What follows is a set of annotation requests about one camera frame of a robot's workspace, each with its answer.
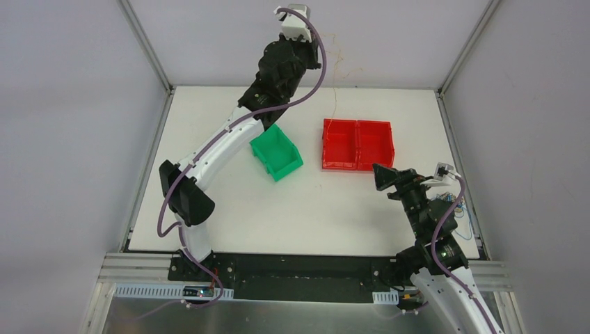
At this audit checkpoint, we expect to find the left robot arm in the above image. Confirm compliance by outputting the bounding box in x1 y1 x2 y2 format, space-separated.
157 36 327 282

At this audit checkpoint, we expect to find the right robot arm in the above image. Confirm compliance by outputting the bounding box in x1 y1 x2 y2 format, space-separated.
372 163 503 333

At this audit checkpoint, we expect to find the red double plastic bin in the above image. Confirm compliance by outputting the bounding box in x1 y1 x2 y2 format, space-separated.
321 118 395 172

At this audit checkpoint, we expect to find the green plastic bin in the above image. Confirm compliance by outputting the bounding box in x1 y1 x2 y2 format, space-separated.
250 125 303 182

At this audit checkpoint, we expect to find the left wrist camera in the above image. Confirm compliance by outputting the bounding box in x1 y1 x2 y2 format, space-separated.
273 3 312 42

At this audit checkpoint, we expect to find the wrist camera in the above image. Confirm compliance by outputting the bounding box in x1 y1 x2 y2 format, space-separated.
422 162 456 187
273 3 312 42

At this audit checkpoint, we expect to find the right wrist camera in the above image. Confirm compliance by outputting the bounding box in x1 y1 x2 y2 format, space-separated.
422 162 456 187

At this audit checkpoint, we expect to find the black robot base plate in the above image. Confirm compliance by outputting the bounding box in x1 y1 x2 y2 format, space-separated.
168 252 414 303

